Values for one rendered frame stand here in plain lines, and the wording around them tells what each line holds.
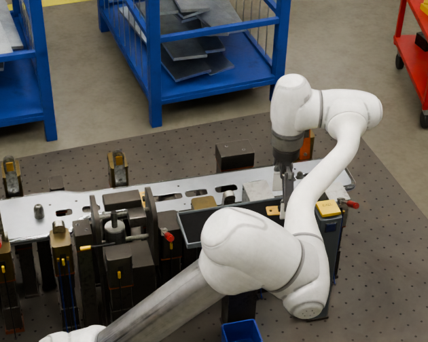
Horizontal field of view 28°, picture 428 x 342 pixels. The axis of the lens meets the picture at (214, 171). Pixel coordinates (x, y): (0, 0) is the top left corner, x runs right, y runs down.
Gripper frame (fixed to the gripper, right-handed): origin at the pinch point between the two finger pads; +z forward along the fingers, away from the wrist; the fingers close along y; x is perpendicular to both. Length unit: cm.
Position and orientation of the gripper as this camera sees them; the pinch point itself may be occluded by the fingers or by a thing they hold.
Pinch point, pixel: (281, 199)
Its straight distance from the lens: 248.5
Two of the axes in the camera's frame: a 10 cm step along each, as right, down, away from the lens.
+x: -9.9, 0.6, -1.1
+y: -1.2, -6.2, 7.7
